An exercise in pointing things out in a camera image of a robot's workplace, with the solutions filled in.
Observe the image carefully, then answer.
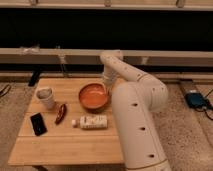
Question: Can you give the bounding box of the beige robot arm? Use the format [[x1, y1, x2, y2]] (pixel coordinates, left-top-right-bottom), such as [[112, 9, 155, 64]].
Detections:
[[100, 50, 172, 171]]

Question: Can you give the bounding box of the black cable right floor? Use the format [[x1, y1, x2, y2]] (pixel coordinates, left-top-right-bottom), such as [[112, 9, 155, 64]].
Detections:
[[196, 88, 213, 121]]

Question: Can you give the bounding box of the black cable floor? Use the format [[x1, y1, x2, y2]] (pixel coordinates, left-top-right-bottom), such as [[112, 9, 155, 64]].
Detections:
[[0, 83, 12, 98], [196, 88, 213, 121]]

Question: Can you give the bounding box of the black table leg bracket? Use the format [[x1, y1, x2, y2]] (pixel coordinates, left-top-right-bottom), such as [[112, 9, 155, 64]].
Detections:
[[28, 70, 41, 87]]

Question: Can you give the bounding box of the orange ceramic bowl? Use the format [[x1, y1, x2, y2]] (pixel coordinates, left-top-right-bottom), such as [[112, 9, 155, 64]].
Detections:
[[79, 83, 109, 110]]

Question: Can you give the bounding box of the white plastic bottle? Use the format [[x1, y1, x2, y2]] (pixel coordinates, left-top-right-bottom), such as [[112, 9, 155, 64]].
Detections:
[[71, 115, 108, 129]]

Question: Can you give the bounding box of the wooden table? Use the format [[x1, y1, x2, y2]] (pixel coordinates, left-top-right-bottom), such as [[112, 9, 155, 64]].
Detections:
[[8, 78, 123, 166]]

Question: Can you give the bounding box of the black smartphone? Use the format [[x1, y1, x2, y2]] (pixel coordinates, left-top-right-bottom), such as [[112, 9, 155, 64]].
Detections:
[[30, 113, 47, 136]]

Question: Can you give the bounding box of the blue black device on floor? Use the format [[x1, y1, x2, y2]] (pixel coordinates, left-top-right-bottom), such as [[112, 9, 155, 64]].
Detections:
[[184, 93, 208, 108]]

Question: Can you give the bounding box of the black cable left floor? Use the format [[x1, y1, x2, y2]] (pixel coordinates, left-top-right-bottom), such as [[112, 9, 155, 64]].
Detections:
[[0, 83, 12, 98]]

